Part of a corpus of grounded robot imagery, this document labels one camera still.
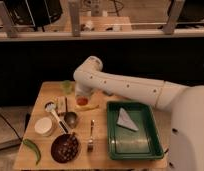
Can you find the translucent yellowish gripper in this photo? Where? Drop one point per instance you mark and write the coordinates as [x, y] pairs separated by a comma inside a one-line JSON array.
[[88, 96]]

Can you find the red orange apple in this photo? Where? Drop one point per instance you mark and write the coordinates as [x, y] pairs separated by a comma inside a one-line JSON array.
[[82, 101]]

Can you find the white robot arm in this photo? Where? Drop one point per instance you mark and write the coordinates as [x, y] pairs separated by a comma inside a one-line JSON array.
[[185, 103]]

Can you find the green translucent cup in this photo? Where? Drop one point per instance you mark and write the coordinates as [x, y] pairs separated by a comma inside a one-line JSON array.
[[67, 86]]

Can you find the yellow banana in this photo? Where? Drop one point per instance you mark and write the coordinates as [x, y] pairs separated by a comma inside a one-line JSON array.
[[86, 107]]

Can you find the wooden block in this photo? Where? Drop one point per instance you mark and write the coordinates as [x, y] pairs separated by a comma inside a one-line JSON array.
[[61, 105]]

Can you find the grey folded cloth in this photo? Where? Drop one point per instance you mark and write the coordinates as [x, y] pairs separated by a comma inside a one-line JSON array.
[[125, 121]]

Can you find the metal fork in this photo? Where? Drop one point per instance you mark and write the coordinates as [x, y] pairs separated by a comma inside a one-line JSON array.
[[90, 144]]

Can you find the white round container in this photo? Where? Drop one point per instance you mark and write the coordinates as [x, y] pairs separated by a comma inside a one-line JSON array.
[[44, 126]]

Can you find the green plastic tray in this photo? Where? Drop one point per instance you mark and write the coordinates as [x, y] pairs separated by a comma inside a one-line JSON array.
[[132, 132]]

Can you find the dark brown bowl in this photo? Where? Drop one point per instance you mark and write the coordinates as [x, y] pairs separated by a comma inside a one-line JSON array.
[[65, 148]]

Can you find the green chili pepper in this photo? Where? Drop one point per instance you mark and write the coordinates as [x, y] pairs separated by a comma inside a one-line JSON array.
[[30, 144]]

